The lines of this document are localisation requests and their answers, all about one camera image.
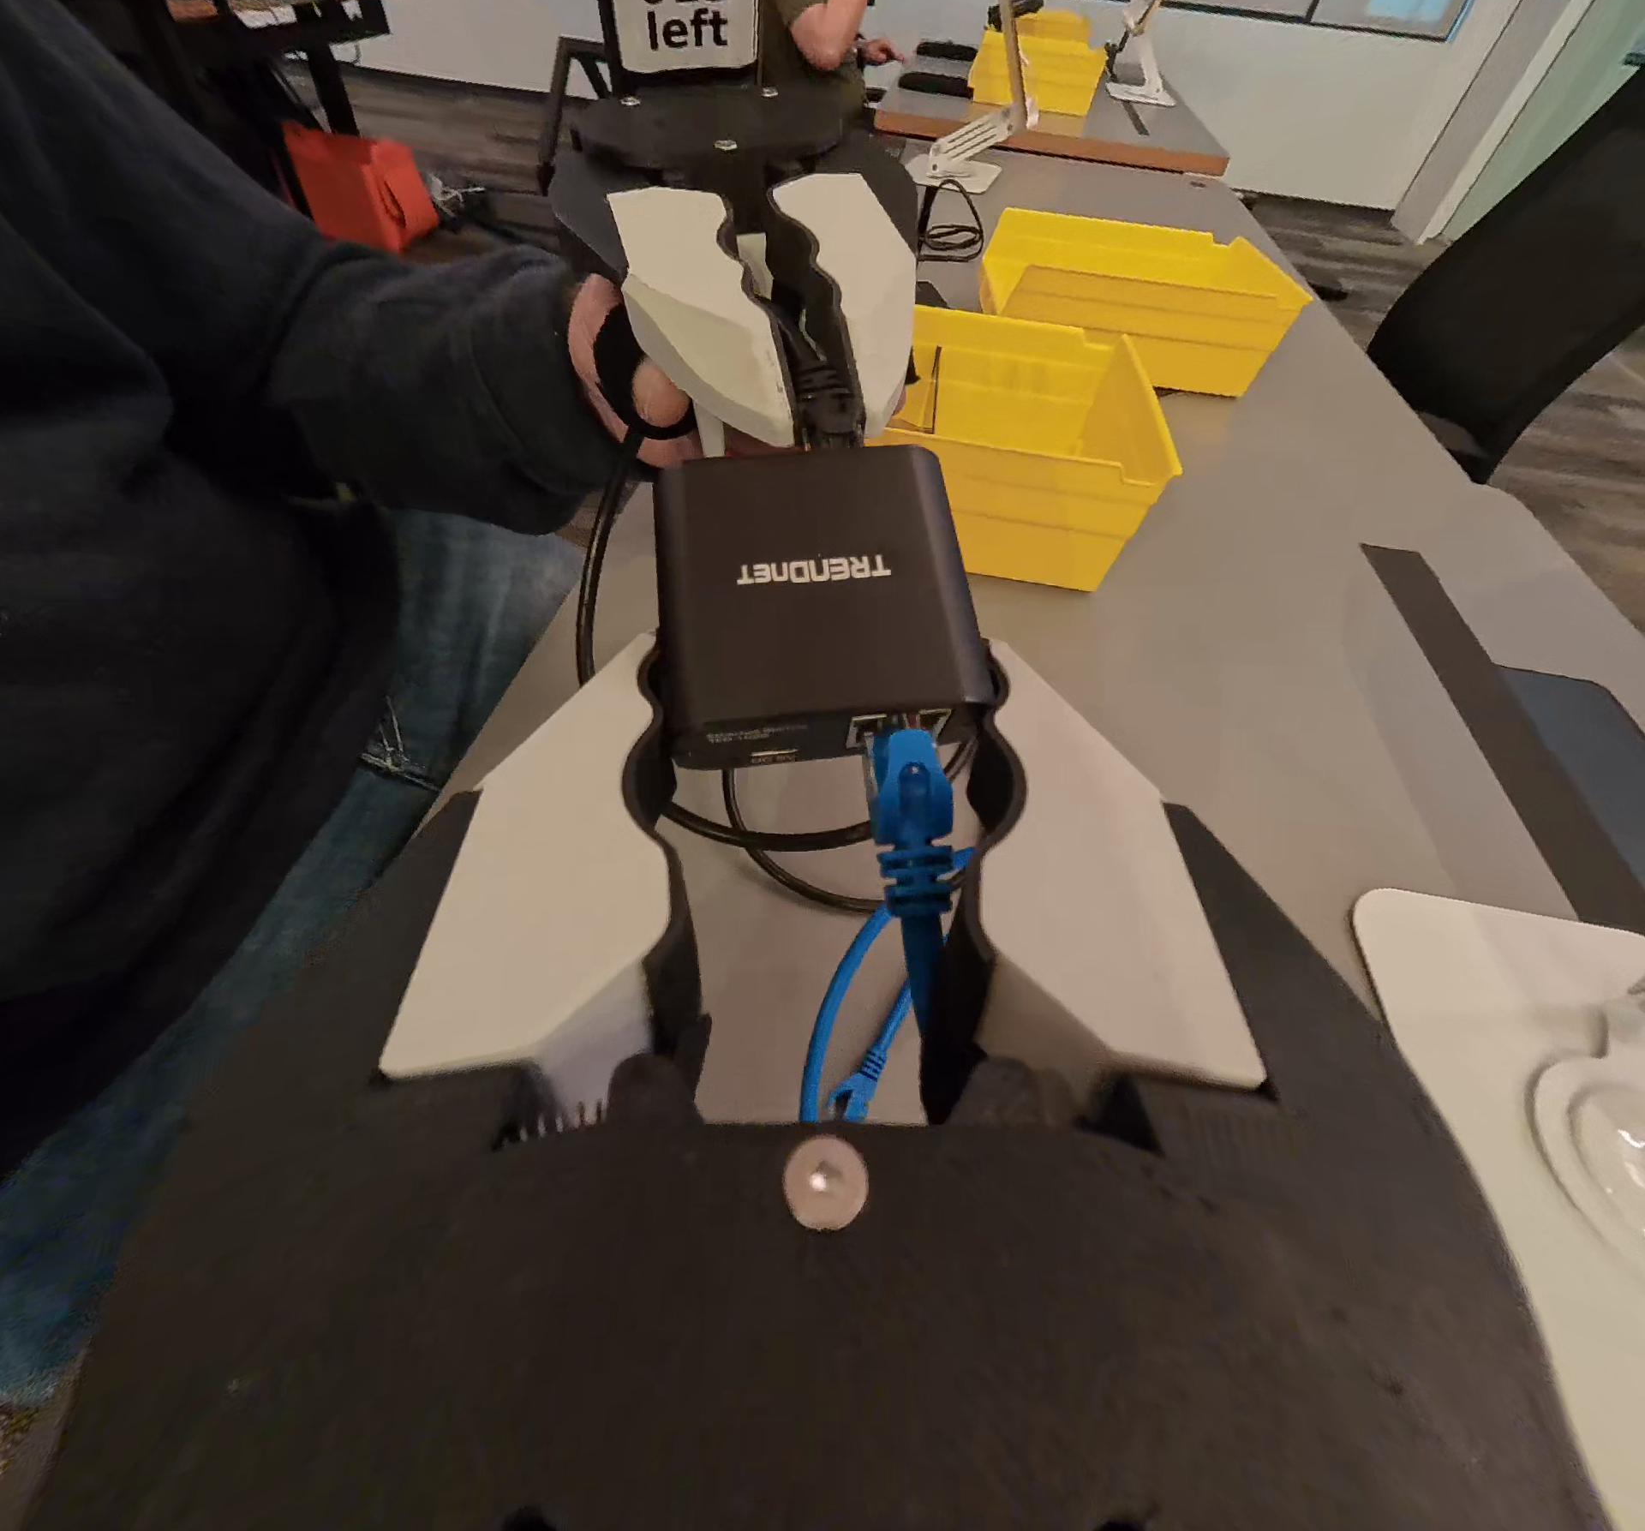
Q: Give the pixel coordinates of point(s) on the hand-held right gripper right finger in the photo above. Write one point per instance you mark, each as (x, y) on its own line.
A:
(1106, 914)

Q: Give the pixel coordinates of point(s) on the person's dark sweater torso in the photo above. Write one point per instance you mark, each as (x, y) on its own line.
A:
(104, 721)

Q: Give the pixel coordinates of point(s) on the person's blue jeans leg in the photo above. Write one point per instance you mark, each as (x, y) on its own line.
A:
(450, 657)

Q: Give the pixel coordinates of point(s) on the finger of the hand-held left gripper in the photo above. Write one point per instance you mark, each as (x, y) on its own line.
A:
(868, 270)
(695, 310)

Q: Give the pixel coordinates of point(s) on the black network switch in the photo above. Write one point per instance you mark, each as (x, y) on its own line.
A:
(810, 606)

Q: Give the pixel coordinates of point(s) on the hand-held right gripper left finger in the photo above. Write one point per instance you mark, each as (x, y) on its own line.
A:
(541, 914)

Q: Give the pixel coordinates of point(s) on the person's left hand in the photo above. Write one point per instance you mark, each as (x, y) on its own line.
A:
(582, 329)

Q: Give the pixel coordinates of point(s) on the person's left forearm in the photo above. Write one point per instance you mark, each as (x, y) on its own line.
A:
(424, 387)

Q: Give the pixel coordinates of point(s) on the black office chair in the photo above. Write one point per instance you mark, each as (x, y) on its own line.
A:
(1530, 270)

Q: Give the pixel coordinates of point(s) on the yellow plastic bin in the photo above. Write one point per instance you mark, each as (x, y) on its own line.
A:
(1036, 65)
(1144, 296)
(1029, 464)

